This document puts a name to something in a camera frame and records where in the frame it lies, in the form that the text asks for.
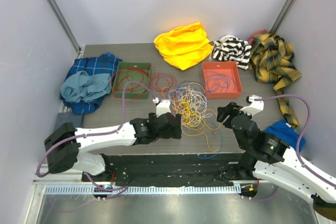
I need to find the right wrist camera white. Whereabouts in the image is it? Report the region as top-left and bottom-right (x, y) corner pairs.
(239, 95), (264, 116)

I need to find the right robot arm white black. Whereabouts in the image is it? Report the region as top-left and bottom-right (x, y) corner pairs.
(217, 101), (335, 221)

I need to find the green plastic tray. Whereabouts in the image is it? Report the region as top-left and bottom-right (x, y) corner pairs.
(112, 61), (152, 100)

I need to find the pink cloth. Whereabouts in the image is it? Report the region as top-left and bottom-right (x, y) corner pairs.
(248, 29), (269, 45)

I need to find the yellow black plaid cloth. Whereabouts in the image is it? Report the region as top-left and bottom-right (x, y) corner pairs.
(248, 33), (303, 128)

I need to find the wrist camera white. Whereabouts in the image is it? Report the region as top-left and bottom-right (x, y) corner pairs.
(152, 98), (171, 117)
(239, 95), (264, 116)

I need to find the blue plaid cloth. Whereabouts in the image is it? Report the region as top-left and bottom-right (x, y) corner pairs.
(60, 52), (122, 115)

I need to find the black white striped cloth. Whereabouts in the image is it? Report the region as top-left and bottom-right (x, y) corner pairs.
(209, 35), (252, 70)

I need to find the orange-red plastic tray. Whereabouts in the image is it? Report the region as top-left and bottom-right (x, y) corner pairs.
(202, 61), (243, 99)

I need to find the light blue cloth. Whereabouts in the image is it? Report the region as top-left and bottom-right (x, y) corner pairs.
(60, 70), (111, 103)

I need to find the white slotted cable duct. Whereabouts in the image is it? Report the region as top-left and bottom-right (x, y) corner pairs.
(44, 184), (241, 195)

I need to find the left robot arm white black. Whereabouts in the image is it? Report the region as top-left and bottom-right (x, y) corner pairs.
(44, 112), (182, 182)

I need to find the grey folded cloth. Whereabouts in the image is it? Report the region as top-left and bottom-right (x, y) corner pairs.
(54, 112), (83, 131)

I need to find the red cable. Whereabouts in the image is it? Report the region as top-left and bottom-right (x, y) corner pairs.
(111, 66), (152, 103)
(151, 71), (178, 95)

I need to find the white cable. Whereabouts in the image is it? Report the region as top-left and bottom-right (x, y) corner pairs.
(167, 82), (213, 127)

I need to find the bright blue cloth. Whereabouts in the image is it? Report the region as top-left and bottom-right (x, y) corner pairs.
(264, 120), (299, 149)

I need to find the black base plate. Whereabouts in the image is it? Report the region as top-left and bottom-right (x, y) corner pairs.
(92, 153), (255, 187)

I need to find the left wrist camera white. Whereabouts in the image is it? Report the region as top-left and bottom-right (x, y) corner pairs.
(152, 98), (171, 117)

